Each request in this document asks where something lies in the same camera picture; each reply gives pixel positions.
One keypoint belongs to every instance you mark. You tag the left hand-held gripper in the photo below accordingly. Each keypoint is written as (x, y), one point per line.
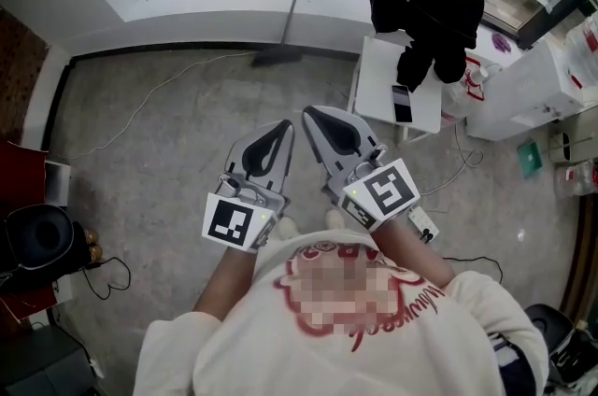
(229, 221)

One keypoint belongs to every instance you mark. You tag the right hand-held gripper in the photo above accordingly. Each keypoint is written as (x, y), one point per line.
(385, 193)

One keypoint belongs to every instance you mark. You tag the person's right forearm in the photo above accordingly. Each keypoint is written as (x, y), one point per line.
(411, 254)

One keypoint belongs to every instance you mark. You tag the person's left forearm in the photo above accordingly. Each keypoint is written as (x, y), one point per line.
(224, 282)

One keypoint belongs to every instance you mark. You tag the smartphone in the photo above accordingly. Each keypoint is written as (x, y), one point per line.
(402, 104)

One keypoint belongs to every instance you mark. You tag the person's left cream slipper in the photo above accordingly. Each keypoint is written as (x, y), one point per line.
(288, 228)

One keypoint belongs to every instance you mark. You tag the person's cream slipper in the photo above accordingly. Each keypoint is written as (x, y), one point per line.
(288, 228)
(334, 219)

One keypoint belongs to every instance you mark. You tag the white small table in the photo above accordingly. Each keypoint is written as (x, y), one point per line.
(374, 76)

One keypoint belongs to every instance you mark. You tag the person's right cream slipper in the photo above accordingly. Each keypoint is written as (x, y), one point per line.
(334, 219)

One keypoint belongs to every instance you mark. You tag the white power strip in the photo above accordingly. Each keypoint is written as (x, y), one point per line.
(420, 219)

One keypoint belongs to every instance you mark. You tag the white red-print plastic bag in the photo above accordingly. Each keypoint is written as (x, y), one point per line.
(460, 100)

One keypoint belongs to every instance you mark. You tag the black jacket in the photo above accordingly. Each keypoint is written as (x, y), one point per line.
(420, 11)

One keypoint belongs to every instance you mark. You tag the white cup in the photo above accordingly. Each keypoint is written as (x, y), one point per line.
(491, 71)

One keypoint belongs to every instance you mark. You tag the green box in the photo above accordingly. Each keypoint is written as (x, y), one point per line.
(531, 158)

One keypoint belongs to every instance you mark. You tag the golden ornament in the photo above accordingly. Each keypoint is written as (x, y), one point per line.
(93, 244)

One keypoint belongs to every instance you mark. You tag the purple plastic item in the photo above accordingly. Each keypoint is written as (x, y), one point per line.
(501, 41)

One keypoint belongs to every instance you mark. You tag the white appliance box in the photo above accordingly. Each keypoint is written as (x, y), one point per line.
(523, 86)

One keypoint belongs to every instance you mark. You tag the person in patterned shirt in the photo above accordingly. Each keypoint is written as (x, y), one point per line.
(261, 361)

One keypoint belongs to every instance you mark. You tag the white cardboard box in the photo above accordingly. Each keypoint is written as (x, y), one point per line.
(57, 181)

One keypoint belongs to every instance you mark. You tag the small white bin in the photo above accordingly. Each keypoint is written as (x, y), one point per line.
(558, 146)

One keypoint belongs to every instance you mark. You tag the black round case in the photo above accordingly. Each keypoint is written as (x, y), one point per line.
(39, 235)

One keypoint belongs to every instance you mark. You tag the pack of plastic bottles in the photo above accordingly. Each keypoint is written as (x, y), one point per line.
(577, 179)

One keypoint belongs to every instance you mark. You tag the red paper bag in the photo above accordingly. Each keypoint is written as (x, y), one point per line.
(23, 174)

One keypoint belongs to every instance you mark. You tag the clear plastic bag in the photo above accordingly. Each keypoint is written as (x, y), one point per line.
(584, 48)

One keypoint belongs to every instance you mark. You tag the black office chair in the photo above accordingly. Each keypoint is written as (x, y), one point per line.
(546, 324)

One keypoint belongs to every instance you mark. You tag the grey storage box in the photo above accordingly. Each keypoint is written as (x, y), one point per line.
(42, 366)

